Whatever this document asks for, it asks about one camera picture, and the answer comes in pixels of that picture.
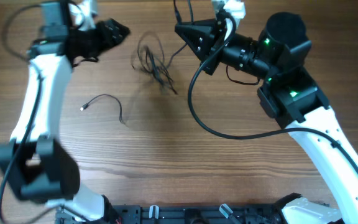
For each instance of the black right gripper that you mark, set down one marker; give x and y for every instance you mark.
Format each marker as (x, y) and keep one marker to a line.
(213, 50)

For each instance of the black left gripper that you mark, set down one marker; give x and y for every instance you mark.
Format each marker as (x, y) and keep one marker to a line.
(95, 37)

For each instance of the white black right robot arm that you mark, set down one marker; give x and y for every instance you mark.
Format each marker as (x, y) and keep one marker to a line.
(289, 95)

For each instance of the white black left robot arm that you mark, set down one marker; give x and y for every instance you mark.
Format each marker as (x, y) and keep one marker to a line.
(34, 164)

